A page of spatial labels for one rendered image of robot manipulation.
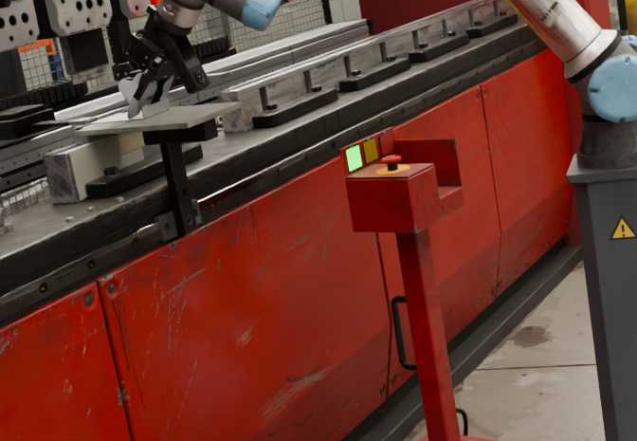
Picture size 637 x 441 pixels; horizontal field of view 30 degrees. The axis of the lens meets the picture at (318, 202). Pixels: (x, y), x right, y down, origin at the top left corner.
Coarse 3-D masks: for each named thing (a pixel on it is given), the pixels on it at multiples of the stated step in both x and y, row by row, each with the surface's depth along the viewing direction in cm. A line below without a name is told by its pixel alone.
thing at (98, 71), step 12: (60, 36) 221; (72, 36) 221; (84, 36) 224; (96, 36) 227; (72, 48) 221; (84, 48) 224; (96, 48) 227; (72, 60) 221; (84, 60) 224; (96, 60) 227; (72, 72) 222; (84, 72) 225; (96, 72) 228
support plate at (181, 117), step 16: (176, 112) 222; (192, 112) 218; (208, 112) 215; (224, 112) 216; (96, 128) 219; (112, 128) 216; (128, 128) 214; (144, 128) 212; (160, 128) 210; (176, 128) 208
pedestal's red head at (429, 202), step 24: (360, 144) 250; (408, 144) 259; (432, 144) 255; (360, 168) 250; (432, 168) 244; (456, 168) 253; (360, 192) 245; (384, 192) 241; (408, 192) 238; (432, 192) 244; (456, 192) 251; (360, 216) 247; (384, 216) 243; (408, 216) 240; (432, 216) 244
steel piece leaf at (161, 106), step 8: (152, 104) 222; (160, 104) 224; (168, 104) 226; (144, 112) 220; (152, 112) 222; (160, 112) 224; (104, 120) 226; (112, 120) 224; (120, 120) 222; (128, 120) 222
